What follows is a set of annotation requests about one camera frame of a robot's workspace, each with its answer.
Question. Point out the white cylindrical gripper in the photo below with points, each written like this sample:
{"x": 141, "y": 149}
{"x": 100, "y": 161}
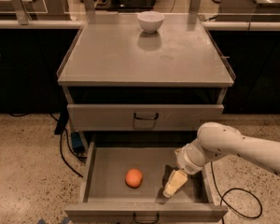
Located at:
{"x": 187, "y": 160}

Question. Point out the orange fruit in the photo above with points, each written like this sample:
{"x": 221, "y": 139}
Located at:
{"x": 134, "y": 178}

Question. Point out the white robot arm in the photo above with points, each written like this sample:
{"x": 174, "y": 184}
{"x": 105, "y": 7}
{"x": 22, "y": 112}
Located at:
{"x": 215, "y": 141}

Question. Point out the open grey middle drawer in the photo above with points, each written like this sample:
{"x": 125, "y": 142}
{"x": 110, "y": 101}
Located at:
{"x": 106, "y": 198}

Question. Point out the closed grey top drawer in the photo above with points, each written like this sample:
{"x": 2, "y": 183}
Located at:
{"x": 120, "y": 117}

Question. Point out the grey metal drawer cabinet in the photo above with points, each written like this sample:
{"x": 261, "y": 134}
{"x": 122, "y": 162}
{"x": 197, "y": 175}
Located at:
{"x": 114, "y": 62}

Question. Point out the blue power box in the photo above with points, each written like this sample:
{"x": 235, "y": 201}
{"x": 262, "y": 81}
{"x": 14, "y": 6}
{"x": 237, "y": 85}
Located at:
{"x": 77, "y": 144}

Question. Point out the white ceramic bowl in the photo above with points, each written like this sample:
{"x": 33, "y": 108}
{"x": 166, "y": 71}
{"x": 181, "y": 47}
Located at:
{"x": 150, "y": 21}

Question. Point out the black middle drawer handle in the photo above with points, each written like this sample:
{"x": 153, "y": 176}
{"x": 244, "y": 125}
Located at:
{"x": 146, "y": 219}

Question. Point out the black drawer handle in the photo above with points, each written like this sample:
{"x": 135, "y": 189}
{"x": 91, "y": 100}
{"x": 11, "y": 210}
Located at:
{"x": 146, "y": 116}
{"x": 146, "y": 219}

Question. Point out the black top drawer handle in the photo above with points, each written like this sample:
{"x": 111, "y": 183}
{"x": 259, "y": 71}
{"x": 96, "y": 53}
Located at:
{"x": 146, "y": 116}

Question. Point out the white horizontal rail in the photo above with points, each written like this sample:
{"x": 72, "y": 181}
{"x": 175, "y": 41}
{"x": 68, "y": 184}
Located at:
{"x": 208, "y": 25}

